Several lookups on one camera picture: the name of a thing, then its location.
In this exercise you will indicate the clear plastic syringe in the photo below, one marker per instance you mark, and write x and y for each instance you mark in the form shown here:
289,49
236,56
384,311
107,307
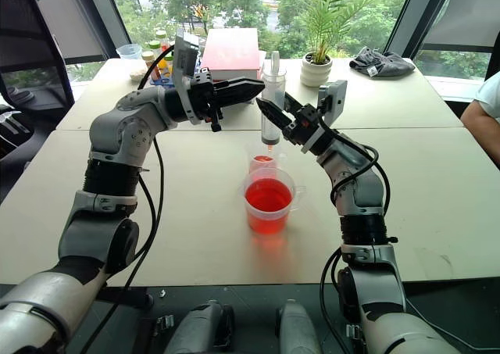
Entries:
273,84

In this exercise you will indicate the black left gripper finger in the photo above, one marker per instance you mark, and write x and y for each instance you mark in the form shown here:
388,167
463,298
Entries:
238,98
240,84

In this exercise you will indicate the crumpled grey cloth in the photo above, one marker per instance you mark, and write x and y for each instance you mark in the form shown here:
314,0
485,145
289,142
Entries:
381,65

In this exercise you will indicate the bottle of yellow liquid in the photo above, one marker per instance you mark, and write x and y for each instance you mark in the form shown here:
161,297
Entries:
168,65

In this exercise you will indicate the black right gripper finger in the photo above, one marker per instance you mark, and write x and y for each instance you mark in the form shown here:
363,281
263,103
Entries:
295,103
275,115

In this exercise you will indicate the red and white box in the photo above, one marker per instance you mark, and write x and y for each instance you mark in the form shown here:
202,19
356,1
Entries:
230,53

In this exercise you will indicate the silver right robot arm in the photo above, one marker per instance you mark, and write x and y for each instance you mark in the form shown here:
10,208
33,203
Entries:
361,197

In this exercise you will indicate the bottle with beige cap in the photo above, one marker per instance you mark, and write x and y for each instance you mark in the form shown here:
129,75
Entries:
148,59

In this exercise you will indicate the large clear cup red liquid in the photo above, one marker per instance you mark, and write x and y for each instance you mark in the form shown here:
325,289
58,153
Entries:
268,207

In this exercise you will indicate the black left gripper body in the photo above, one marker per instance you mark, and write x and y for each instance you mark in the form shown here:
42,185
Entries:
204,94

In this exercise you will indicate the black mesh office chair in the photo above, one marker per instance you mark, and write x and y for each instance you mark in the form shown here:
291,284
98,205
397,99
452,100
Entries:
27,53

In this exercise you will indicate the blue bottle rack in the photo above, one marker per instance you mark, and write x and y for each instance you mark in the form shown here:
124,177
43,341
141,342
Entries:
162,82

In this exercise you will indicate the small clear cup red liquid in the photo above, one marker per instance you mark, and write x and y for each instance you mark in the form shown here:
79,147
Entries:
262,161

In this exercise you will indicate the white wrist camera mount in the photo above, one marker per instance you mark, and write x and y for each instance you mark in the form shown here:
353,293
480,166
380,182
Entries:
333,98
183,63

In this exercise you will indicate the small white bowl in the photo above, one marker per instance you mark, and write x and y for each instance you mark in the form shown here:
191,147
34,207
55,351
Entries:
136,74

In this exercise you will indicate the empty clear plastic cup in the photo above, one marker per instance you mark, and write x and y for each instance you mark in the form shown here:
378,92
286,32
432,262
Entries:
129,52

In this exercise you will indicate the potted palm in white pot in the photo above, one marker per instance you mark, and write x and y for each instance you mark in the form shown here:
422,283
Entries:
316,72

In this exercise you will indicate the grey rounded robot leg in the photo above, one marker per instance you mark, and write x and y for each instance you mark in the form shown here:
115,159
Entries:
203,326
297,328

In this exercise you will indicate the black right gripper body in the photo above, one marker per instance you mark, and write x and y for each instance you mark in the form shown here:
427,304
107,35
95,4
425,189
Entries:
304,125

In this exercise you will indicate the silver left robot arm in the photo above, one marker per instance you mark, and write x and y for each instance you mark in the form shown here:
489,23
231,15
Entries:
117,135

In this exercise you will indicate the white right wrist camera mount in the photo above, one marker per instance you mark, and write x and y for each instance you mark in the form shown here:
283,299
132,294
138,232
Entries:
333,98

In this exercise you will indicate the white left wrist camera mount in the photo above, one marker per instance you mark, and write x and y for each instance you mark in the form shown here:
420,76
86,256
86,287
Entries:
183,63

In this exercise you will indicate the seated person in pale shirt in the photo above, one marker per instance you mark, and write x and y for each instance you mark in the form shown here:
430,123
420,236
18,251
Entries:
478,117

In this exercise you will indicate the bottle with green cap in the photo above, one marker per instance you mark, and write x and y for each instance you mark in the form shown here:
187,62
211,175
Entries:
161,38

